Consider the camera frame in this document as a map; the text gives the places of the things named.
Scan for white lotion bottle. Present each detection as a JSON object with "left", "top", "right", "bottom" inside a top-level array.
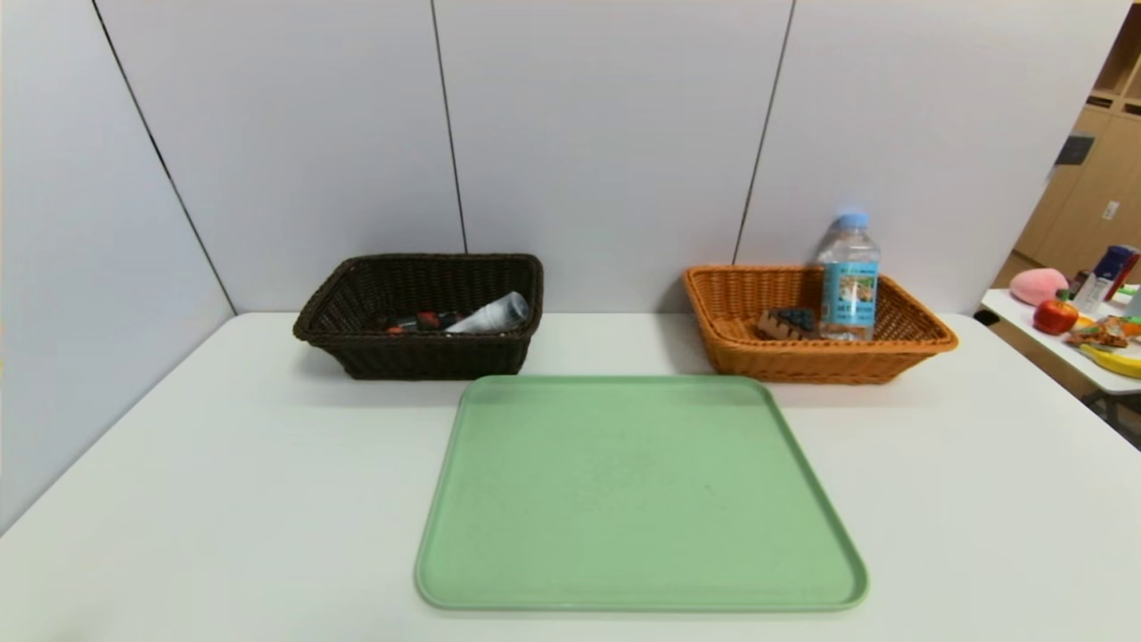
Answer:
[{"left": 445, "top": 292, "right": 531, "bottom": 336}]

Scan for dark green cone tube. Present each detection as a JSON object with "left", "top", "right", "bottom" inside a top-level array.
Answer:
[{"left": 383, "top": 314, "right": 464, "bottom": 336}]

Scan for chocolate blueberry cake slice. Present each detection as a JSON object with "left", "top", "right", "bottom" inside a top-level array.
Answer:
[{"left": 756, "top": 307, "right": 819, "bottom": 342}]

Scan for clear water bottle blue label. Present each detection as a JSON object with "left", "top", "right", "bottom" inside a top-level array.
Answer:
[{"left": 817, "top": 212, "right": 882, "bottom": 342}]

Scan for dark brown wicker basket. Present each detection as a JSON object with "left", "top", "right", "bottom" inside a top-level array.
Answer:
[{"left": 292, "top": 253, "right": 545, "bottom": 381}]

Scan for orange wicker basket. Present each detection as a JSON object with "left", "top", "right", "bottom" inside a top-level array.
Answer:
[{"left": 683, "top": 264, "right": 960, "bottom": 385}]

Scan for light green plastic tray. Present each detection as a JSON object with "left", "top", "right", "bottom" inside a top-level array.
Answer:
[{"left": 415, "top": 374, "right": 870, "bottom": 613}]

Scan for white side table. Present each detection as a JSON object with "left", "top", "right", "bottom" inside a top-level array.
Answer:
[{"left": 981, "top": 285, "right": 1141, "bottom": 429}]

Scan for pink peach toy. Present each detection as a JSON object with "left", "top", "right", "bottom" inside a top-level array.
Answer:
[{"left": 1009, "top": 267, "right": 1070, "bottom": 306}]

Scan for red apple toy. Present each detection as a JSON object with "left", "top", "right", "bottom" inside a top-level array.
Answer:
[{"left": 1033, "top": 290, "right": 1080, "bottom": 337}]

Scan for small white bottle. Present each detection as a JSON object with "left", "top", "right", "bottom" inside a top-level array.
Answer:
[{"left": 1073, "top": 270, "right": 1106, "bottom": 315}]

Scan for light wooden cabinet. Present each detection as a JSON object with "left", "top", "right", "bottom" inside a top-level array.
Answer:
[{"left": 994, "top": 0, "right": 1141, "bottom": 295}]

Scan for yellow banana toy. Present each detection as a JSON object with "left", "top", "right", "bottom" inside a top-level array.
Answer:
[{"left": 1079, "top": 342, "right": 1141, "bottom": 380}]

